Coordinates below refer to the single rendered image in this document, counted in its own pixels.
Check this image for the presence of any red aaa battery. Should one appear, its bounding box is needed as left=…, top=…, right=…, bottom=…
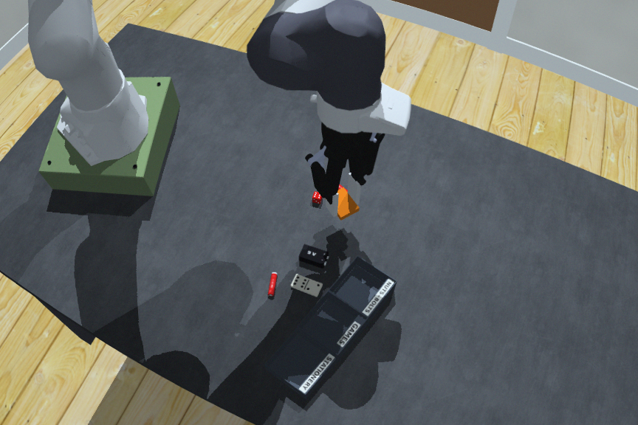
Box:
left=268, top=272, right=278, bottom=296

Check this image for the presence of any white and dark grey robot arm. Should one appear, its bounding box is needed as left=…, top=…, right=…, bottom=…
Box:
left=28, top=0, right=411, bottom=166

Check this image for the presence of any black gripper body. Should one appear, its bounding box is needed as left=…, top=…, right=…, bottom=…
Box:
left=320, top=122, right=372, bottom=162

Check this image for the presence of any dark grey three-compartment bin rack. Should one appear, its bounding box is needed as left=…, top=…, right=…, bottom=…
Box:
left=265, top=256, right=397, bottom=399

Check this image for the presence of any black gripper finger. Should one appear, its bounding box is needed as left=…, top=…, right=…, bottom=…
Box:
left=347, top=133, right=385, bottom=205
left=305, top=146, right=349, bottom=217

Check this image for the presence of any white domino tile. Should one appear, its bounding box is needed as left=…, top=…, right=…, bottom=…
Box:
left=291, top=274, right=323, bottom=297

